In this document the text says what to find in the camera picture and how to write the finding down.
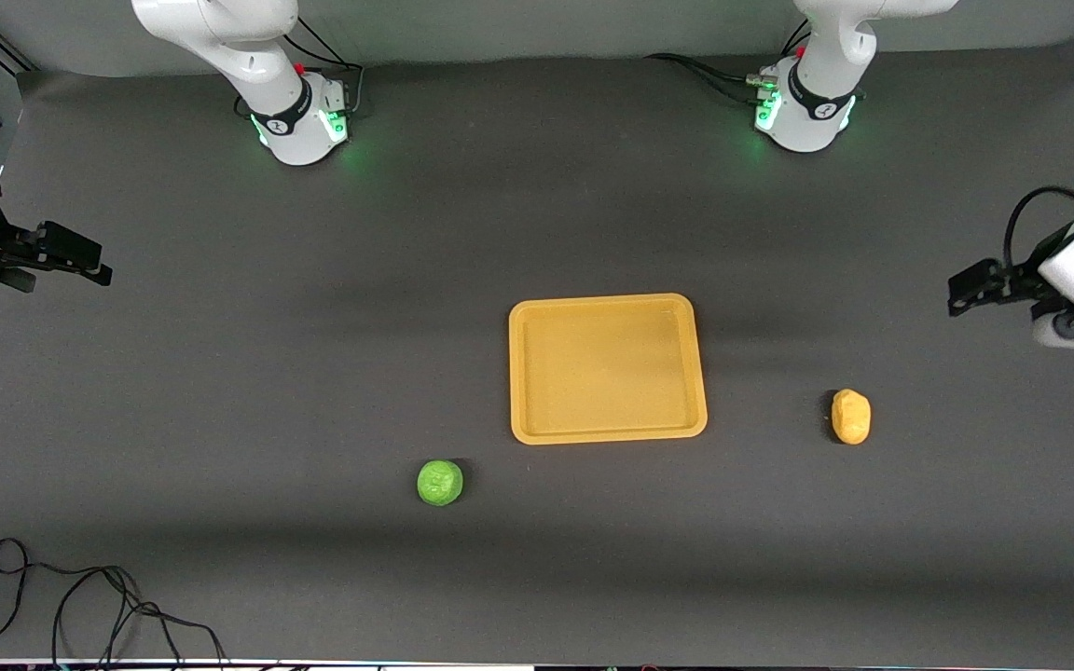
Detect yellow-orange potato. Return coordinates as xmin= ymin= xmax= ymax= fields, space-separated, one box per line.
xmin=831 ymin=389 xmax=872 ymax=445

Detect green apple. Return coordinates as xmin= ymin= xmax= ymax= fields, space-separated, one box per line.
xmin=417 ymin=459 xmax=465 ymax=507

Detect yellow plastic tray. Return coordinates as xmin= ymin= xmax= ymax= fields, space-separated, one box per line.
xmin=508 ymin=294 xmax=709 ymax=445

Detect dark grey table mat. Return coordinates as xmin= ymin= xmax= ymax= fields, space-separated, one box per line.
xmin=0 ymin=37 xmax=1074 ymax=664

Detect black aluminium frame rail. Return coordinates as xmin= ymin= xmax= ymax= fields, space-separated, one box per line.
xmin=0 ymin=23 xmax=39 ymax=75

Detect black right arm base cables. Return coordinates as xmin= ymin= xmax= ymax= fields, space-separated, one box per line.
xmin=234 ymin=19 xmax=366 ymax=120

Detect black arm base cables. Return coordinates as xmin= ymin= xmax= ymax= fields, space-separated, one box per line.
xmin=644 ymin=23 xmax=813 ymax=105
xmin=234 ymin=19 xmax=366 ymax=120

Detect black left arm base cables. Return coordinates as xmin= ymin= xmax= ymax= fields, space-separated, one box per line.
xmin=644 ymin=23 xmax=813 ymax=105

